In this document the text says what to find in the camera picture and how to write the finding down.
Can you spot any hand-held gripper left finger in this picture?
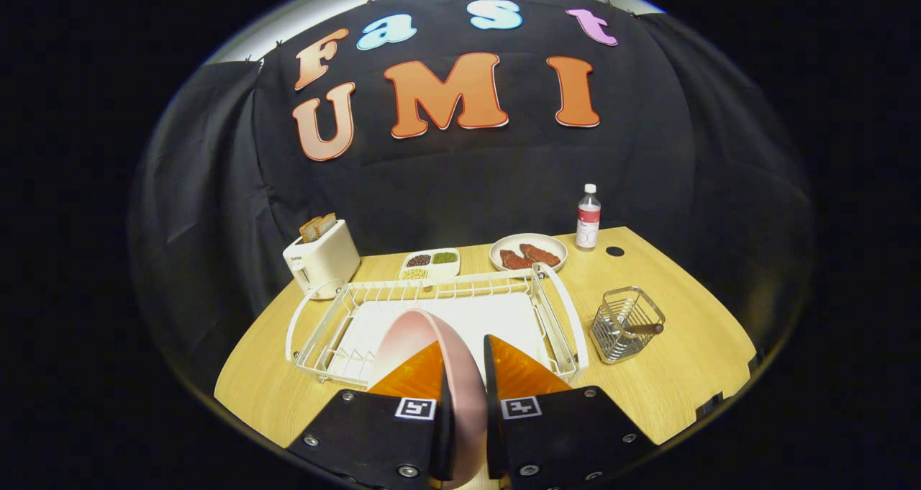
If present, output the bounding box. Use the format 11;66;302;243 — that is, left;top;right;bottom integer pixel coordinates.
286;340;455;490

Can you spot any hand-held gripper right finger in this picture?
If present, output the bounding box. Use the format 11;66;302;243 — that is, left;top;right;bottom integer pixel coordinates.
483;334;658;490

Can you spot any metal wire basket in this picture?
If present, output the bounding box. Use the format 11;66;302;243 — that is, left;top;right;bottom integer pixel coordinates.
591;286;666;365

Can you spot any pink plate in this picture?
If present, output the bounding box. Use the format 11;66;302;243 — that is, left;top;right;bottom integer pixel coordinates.
368;309;489;489

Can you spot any dark-handled metal spoon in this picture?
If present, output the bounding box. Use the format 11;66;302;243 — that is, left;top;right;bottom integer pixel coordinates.
603;317;666;337

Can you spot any white wire dish rack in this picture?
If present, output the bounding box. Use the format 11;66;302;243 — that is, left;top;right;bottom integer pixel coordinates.
285;263;589;389

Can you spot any white divided spice dish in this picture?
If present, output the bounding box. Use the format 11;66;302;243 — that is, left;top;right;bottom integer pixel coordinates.
399;248;461;282

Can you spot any white plate with meat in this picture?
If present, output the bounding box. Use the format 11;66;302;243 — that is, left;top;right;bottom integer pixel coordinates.
489;233;568;275

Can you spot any white toaster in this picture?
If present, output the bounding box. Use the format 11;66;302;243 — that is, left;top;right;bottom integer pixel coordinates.
282;219;361;301

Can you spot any clear bottle with red label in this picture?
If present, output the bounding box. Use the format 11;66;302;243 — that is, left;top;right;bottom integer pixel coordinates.
576;183;602;250

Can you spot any black backdrop cloth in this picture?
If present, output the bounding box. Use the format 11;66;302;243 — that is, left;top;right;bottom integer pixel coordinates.
130;0;814;404

